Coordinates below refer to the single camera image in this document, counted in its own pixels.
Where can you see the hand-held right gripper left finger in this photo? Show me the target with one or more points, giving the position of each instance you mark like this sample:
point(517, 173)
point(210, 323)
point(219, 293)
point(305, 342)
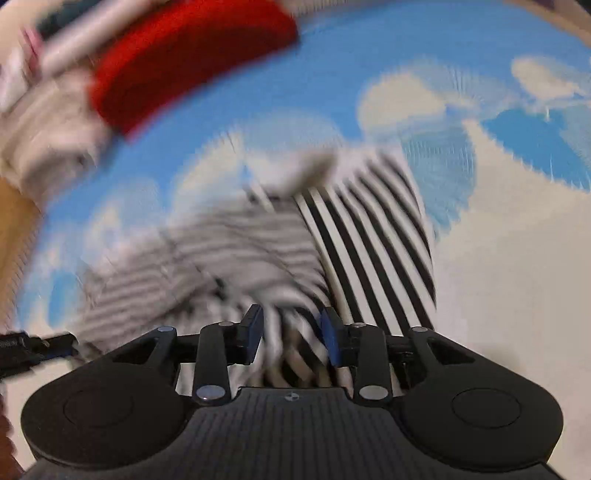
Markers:
point(253, 334)

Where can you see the pale fleece folded blanket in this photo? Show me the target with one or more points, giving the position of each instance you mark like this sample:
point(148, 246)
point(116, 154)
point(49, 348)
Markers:
point(51, 134)

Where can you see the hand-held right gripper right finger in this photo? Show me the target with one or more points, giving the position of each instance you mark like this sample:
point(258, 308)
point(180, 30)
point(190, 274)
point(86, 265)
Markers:
point(331, 337)

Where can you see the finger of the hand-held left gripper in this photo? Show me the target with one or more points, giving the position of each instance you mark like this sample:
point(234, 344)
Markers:
point(53, 345)

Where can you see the striped hooded top white vest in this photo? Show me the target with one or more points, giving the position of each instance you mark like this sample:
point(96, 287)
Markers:
point(369, 240)

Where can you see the blue and cream bed sheet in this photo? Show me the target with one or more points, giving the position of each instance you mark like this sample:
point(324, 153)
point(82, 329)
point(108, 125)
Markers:
point(508, 277)

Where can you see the red folded blanket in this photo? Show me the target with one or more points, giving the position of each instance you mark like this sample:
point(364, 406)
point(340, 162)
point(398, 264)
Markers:
point(184, 60)

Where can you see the white folded quilt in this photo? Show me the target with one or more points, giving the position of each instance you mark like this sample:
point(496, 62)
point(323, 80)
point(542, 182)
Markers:
point(87, 41)

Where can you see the wooden bed frame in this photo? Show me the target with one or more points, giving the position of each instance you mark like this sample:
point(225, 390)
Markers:
point(14, 240)

